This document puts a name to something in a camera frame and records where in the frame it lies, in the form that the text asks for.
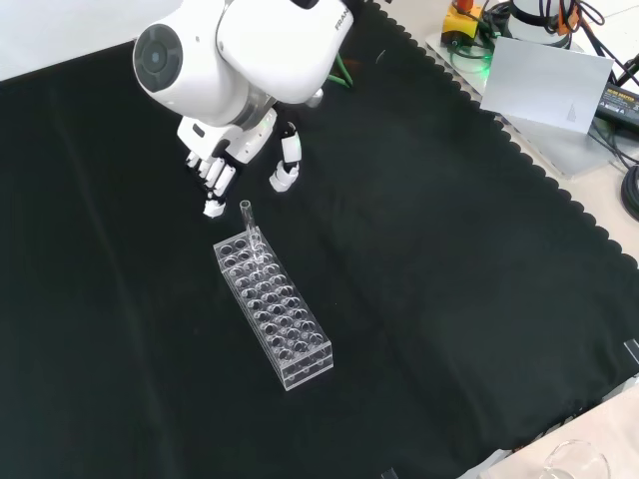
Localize black bench cable bundle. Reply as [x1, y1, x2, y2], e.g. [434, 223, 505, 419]
[573, 0, 639, 87]

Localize pale board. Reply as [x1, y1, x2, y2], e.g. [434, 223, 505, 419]
[479, 37, 615, 135]

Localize thin green arm cable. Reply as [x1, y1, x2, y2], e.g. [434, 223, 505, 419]
[330, 51, 356, 92]

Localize clear glass test tube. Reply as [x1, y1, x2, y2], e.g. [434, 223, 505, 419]
[238, 199, 266, 265]

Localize clear plastic test tube rack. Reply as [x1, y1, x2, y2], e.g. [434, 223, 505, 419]
[213, 234, 334, 392]

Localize pale metal base plate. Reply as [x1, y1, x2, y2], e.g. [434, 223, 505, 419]
[423, 22, 639, 180]

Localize clear glass flask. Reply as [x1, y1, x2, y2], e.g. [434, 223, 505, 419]
[541, 438, 612, 479]

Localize black power adapter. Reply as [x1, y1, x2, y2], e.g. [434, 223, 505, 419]
[593, 83, 639, 122]

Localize yellow stop button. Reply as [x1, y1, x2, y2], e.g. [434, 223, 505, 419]
[442, 0, 486, 41]

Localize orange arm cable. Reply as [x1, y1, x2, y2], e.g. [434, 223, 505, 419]
[552, 0, 576, 37]

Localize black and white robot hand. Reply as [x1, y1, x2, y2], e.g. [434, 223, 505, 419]
[176, 110, 303, 220]

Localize coiled black cable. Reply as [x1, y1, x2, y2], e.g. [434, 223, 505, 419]
[618, 163, 639, 222]

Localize black bench cloth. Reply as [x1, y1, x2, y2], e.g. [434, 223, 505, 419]
[0, 0, 639, 479]

